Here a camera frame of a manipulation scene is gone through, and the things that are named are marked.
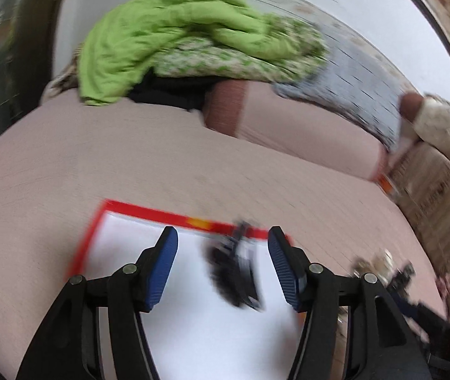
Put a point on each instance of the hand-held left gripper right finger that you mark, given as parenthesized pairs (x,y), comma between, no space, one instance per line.
(284,273)

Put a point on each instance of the pink bolster pillow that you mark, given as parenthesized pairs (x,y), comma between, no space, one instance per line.
(288,126)

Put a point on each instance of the patterned brown cloth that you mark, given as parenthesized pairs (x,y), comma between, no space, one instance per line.
(64,77)

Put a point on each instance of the black cloth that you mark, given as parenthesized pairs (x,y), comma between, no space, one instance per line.
(169,91)

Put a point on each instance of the dark framed picture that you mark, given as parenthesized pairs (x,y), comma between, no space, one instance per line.
(447,19)

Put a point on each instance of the dark cabinet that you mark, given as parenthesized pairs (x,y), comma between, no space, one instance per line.
(7,67)

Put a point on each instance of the green floral blanket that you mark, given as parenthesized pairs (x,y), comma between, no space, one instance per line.
(225,63)

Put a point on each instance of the brown pillow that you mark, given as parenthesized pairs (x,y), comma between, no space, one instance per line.
(409,107)

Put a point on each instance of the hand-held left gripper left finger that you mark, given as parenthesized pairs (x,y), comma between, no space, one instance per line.
(165,269)

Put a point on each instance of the white sheet with red border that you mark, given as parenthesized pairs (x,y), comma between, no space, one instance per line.
(193,324)

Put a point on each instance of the grey quilted blanket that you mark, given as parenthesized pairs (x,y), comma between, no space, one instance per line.
(359,87)

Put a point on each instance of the orange packet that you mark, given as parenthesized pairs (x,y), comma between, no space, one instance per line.
(385,184)

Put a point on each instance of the green quilt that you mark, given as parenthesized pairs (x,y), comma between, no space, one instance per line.
(138,39)

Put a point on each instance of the white quilted cloth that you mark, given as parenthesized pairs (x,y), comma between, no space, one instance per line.
(443,122)

